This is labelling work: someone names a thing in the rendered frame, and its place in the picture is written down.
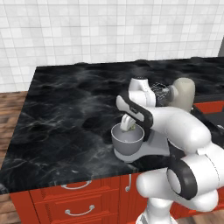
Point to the red cupboard door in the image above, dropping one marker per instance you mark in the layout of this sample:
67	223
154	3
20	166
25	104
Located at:
180	211
134	204

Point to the grey and beige stand mixer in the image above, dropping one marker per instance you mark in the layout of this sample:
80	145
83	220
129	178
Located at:
156	145

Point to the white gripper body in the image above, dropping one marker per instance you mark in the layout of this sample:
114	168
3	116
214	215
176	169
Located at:
126	122

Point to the red cupboard run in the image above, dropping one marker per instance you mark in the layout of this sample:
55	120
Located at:
210	106

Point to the grey mixer bowl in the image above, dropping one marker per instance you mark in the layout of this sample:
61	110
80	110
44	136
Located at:
127	145

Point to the red drawer front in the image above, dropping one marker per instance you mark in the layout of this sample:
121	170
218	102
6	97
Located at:
108	186
108	208

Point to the dark grey appliance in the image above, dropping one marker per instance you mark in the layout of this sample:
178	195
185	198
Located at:
221	48

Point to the pale yellow butter piece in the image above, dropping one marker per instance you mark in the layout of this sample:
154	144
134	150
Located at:
132	127

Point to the red cupboard side panel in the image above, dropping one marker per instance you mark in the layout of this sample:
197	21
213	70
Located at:
21	208

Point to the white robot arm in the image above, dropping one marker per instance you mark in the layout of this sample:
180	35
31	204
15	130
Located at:
186	131

